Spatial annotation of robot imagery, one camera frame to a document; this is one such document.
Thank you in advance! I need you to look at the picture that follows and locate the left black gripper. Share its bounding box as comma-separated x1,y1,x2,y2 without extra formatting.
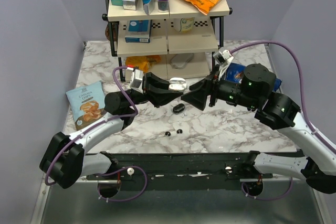
126,72,183,108

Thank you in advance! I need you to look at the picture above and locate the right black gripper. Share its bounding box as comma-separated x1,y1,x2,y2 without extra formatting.
180,63,259,111

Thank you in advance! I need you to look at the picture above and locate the white earbud charging case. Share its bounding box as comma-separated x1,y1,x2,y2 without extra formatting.
169,77,187,92

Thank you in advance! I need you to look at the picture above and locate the black earbud charging case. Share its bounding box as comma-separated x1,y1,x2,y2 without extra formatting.
172,103,185,114

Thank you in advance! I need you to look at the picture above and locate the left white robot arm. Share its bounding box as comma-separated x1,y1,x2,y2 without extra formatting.
39,70,187,189

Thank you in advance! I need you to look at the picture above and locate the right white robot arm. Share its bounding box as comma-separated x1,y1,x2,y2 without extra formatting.
181,64,335,194

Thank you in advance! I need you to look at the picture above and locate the orange snack bag bottom shelf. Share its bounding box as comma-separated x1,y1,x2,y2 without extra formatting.
125,55,161,73

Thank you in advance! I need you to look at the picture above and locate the blue Doritos chip bag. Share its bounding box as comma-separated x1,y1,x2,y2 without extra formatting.
225,63,282,92

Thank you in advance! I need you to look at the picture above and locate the beige three-tier shelf rack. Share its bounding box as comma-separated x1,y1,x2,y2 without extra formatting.
102,0,232,79

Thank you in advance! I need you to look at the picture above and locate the blue white box middle shelf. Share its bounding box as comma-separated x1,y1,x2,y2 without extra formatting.
124,20,152,44

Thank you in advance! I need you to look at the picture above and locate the cream printed mug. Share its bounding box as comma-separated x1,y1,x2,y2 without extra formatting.
173,17,194,33

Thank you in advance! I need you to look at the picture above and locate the cassava chips bag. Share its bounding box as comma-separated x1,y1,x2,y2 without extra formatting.
66,81,106,130

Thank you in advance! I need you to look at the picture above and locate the brown object behind rack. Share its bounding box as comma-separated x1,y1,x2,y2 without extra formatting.
105,25,115,41

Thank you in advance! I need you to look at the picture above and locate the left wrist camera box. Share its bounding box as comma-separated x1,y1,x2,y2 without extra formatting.
126,67,143,94

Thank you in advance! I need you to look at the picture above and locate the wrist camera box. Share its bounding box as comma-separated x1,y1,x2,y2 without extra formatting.
213,47,234,80
126,67,143,94

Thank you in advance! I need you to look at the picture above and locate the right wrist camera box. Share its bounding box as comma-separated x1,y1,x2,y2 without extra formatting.
213,47,234,80

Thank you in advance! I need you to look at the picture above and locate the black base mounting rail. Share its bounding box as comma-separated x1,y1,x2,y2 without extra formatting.
87,152,261,191

